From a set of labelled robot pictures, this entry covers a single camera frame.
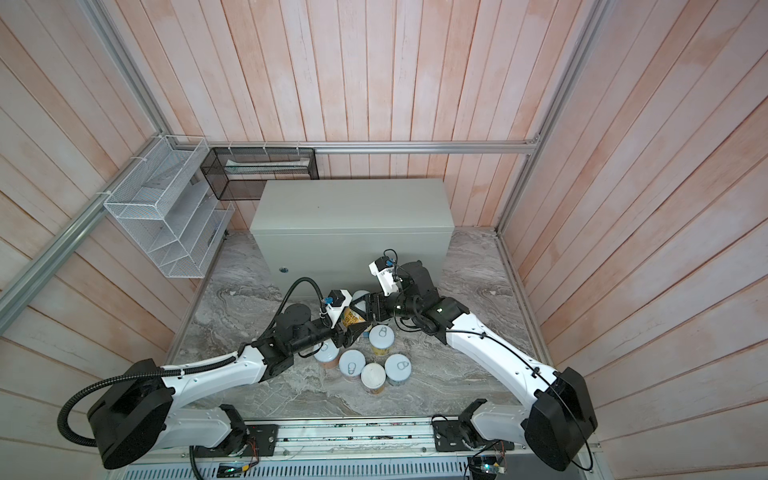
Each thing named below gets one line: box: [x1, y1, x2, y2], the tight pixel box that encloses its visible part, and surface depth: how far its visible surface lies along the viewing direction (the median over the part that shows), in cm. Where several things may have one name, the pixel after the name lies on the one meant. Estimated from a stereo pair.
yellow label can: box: [342, 306, 366, 327], surface depth 74 cm
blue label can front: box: [385, 353, 412, 386], surface depth 81 cm
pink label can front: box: [338, 349, 367, 383], surface depth 82 cm
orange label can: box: [313, 338, 341, 369], surface depth 83 cm
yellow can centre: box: [369, 324, 395, 356], surface depth 87 cm
